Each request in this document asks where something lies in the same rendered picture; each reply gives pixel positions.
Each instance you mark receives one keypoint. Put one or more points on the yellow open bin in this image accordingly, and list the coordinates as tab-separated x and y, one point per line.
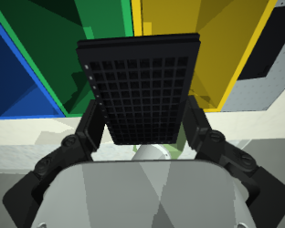
229	29

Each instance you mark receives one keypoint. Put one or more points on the green open-top bin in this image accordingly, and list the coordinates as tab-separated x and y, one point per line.
47	31

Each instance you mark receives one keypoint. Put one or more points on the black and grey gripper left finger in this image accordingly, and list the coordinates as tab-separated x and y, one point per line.
23	200

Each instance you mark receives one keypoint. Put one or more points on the blue open-top bin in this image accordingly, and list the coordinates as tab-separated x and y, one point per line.
20	94

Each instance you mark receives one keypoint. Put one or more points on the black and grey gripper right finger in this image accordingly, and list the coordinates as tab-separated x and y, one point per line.
266	194

